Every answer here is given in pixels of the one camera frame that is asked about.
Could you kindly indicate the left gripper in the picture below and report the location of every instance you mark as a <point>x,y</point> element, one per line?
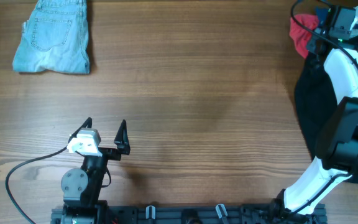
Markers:
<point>121,143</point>

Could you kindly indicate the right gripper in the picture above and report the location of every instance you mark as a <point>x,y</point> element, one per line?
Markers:
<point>317,34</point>

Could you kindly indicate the black t-shirt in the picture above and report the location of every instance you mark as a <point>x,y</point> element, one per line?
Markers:
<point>315,101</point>

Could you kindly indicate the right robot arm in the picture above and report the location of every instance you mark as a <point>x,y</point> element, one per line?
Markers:
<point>336,148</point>

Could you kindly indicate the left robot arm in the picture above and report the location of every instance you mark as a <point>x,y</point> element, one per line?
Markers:
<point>81,187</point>

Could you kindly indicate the red garment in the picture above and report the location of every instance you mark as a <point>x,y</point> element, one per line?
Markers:
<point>300,36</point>

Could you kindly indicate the folded light blue jeans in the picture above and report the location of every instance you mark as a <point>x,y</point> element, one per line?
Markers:
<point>55,37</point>

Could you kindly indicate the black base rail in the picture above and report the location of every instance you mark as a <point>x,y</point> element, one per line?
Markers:
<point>245,214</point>

